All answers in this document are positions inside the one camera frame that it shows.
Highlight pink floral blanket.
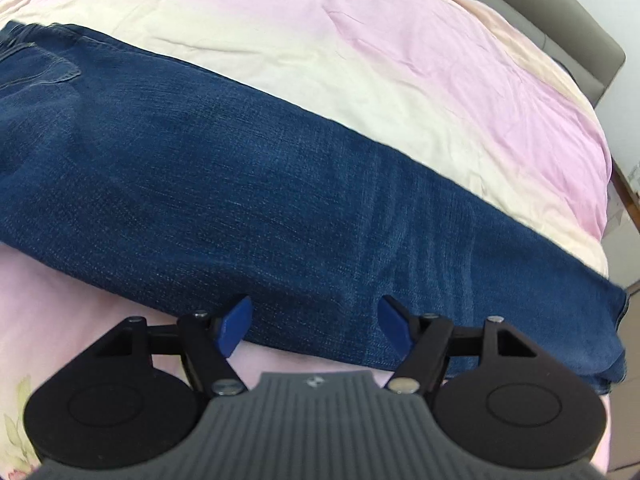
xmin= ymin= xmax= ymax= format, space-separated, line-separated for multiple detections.
xmin=0 ymin=0 xmax=613 ymax=480

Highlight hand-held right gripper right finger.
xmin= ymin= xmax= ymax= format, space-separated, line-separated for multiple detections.
xmin=377 ymin=295 xmax=538 ymax=396

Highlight blue denim pants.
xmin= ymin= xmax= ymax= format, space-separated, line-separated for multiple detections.
xmin=0 ymin=21 xmax=632 ymax=395

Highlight grey padded headboard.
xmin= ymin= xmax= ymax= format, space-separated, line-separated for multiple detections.
xmin=450 ymin=0 xmax=627 ymax=108

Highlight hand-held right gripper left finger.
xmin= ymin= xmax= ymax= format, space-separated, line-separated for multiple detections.
xmin=95 ymin=295 xmax=253 ymax=397

